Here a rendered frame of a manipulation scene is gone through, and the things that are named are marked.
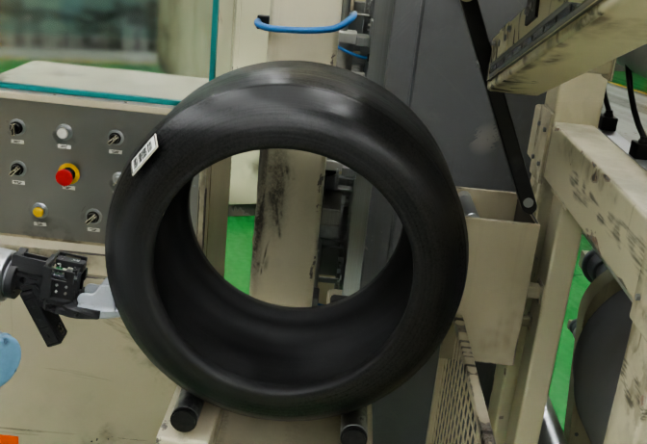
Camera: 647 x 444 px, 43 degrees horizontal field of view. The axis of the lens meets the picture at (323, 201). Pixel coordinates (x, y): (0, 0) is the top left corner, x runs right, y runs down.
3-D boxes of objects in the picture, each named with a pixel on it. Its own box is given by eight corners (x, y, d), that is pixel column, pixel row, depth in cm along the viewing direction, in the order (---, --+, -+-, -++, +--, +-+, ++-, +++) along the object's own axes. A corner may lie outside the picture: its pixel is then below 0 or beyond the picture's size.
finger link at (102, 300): (132, 294, 136) (77, 282, 136) (127, 326, 138) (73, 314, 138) (137, 286, 139) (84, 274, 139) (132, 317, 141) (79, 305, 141)
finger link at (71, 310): (97, 315, 136) (45, 303, 136) (96, 323, 137) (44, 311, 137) (106, 302, 141) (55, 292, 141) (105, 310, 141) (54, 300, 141)
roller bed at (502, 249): (430, 313, 181) (450, 185, 171) (498, 321, 181) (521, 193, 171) (438, 358, 162) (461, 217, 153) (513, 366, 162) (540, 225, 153)
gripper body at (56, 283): (77, 274, 135) (5, 258, 135) (71, 321, 138) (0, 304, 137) (91, 257, 142) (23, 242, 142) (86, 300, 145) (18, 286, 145)
